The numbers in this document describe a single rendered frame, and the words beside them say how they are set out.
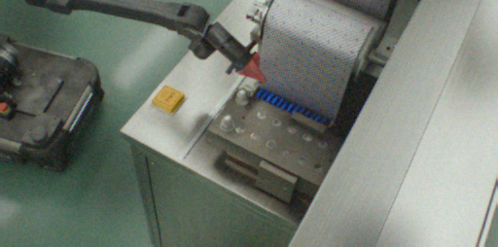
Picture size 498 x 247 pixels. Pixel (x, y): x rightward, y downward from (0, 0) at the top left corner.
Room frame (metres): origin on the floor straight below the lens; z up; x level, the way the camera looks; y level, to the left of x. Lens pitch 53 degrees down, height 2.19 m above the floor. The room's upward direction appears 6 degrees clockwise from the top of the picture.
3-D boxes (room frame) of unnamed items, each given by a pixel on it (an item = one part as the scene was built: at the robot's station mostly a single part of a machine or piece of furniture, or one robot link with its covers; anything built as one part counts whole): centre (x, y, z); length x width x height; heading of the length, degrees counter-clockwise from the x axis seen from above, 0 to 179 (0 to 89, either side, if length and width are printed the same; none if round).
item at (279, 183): (0.68, -0.09, 0.96); 0.10 x 0.03 x 0.11; 66
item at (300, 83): (0.89, -0.12, 1.11); 0.23 x 0.01 x 0.18; 66
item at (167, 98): (0.95, 0.24, 0.91); 0.07 x 0.07 x 0.02; 66
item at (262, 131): (0.77, -0.11, 1.00); 0.40 x 0.16 x 0.06; 66
